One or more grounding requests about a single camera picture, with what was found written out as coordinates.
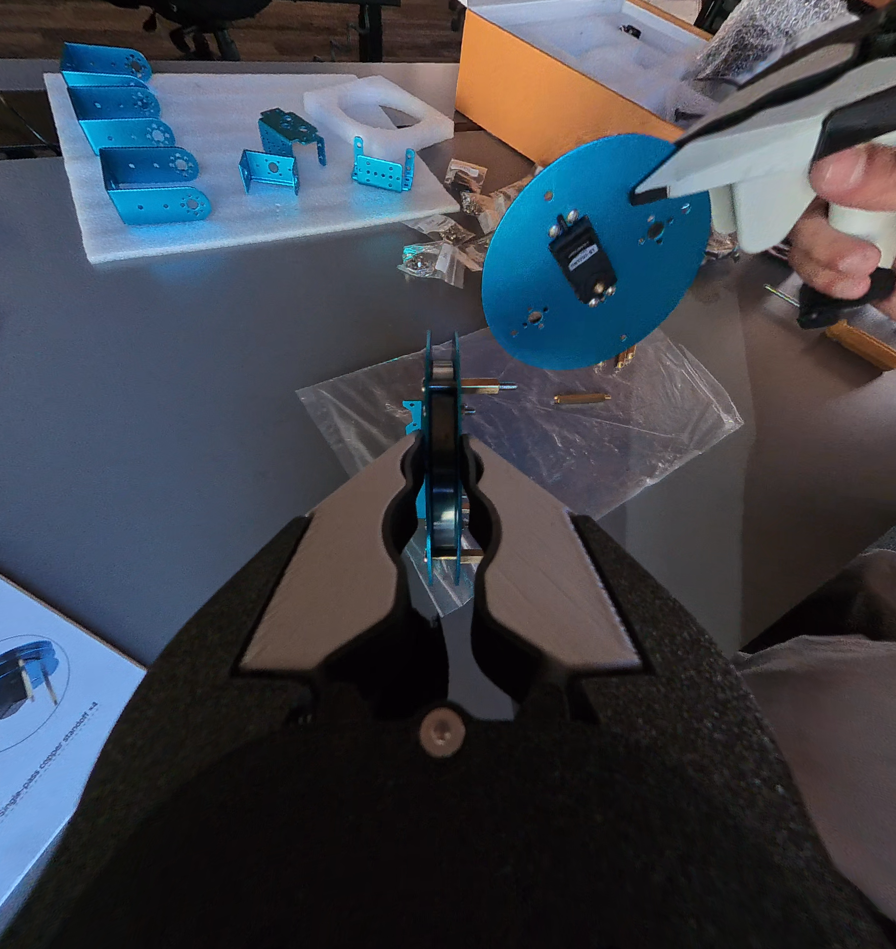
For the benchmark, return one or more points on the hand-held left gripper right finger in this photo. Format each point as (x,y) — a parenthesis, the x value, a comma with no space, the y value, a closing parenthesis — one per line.
(567,593)

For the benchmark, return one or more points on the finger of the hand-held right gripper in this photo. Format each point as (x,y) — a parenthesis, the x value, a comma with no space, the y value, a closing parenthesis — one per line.
(745,152)
(789,74)

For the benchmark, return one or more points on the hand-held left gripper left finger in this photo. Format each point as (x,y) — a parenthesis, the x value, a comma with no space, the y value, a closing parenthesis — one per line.
(329,593)

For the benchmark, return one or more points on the large clear plastic bag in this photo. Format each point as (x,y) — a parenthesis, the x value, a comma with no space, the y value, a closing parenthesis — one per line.
(604,445)

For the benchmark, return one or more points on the blue round metal base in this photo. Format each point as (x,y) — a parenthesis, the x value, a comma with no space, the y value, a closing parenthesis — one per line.
(442,445)

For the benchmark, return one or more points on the teal disc with servo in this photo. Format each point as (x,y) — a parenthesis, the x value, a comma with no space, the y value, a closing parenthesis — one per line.
(537,282)

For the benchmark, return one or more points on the grey desk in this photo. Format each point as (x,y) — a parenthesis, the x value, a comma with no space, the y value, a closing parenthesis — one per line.
(159,408)

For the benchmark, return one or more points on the person's right hand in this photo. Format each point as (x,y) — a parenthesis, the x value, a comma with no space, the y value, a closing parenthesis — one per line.
(878,222)

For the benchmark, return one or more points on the bubble wrap bundle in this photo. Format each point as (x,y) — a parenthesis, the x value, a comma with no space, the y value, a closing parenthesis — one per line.
(752,30)

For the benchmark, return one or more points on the white foam box insert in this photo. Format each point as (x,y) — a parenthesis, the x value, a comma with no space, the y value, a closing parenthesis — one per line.
(567,37)

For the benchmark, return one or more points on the orange cardboard box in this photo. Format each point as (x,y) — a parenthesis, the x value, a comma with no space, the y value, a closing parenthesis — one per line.
(507,89)

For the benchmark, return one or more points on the pile of small screw bags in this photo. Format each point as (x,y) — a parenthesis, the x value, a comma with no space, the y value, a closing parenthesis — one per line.
(440,256)

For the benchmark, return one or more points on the printed instruction leaflet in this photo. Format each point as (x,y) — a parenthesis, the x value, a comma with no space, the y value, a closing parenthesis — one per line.
(25,704)

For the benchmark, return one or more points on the flat white foam sheet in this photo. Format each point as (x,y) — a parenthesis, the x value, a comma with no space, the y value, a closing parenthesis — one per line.
(233,207)

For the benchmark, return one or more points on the white foam tray with notch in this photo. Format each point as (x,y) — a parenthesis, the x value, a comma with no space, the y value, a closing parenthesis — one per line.
(329,104)

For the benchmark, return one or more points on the blue multi-hole U bracket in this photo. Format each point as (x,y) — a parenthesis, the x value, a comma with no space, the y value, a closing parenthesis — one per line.
(381,174)

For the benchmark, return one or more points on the small blue metal bracket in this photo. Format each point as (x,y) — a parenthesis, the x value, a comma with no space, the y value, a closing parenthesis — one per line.
(266,169)

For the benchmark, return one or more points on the blue metal U bracket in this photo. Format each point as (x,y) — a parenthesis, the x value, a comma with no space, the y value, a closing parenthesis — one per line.
(114,111)
(99,59)
(151,200)

